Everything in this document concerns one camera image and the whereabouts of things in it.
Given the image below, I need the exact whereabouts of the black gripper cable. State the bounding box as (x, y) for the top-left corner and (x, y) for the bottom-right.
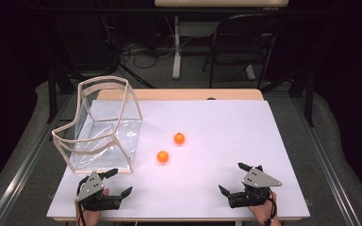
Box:
(76, 178), (88, 226)
(263, 191), (279, 226)

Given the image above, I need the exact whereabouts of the white desk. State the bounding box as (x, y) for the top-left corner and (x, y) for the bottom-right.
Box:
(154, 0), (290, 81)

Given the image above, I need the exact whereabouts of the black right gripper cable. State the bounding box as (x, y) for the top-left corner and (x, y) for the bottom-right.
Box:
(263, 191), (279, 226)

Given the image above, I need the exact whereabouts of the small orange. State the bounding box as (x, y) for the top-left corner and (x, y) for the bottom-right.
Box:
(156, 150), (170, 164)
(173, 132), (186, 146)

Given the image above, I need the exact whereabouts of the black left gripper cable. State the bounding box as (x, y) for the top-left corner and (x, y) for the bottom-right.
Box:
(76, 178), (88, 226)

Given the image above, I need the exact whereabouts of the person's right hand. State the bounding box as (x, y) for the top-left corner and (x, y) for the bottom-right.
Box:
(248, 191), (282, 226)

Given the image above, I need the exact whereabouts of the white board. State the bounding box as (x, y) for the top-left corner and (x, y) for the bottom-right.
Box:
(46, 99), (311, 219)

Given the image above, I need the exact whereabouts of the metal floor rail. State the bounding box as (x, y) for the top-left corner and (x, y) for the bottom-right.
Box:
(291, 93), (362, 226)
(0, 93), (74, 226)

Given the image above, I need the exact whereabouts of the black folding chair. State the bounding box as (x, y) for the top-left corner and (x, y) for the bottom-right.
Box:
(202, 13), (281, 90)

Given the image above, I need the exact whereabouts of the bundle of floor cables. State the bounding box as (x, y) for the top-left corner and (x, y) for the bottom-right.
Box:
(118, 37), (178, 70)

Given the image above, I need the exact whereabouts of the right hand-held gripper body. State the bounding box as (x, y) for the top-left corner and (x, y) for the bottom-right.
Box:
(228, 168), (283, 209)

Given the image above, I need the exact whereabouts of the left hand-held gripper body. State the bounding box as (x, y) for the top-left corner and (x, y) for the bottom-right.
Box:
(75, 171), (123, 212)

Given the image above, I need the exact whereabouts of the clear plastic bag beige trim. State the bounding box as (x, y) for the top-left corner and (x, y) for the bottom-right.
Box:
(51, 74), (144, 174)

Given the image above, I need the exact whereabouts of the person's left hand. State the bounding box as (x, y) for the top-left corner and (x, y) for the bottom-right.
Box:
(74, 202), (104, 226)

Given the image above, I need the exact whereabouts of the black horizontal bar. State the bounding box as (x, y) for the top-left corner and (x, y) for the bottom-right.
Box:
(27, 7), (329, 16)

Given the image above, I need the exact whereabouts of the black stand post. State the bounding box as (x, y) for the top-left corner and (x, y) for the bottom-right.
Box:
(305, 70), (316, 128)
(46, 67), (58, 124)

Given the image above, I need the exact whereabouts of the wooden table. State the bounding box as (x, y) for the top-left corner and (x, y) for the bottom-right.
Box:
(51, 88), (311, 222)

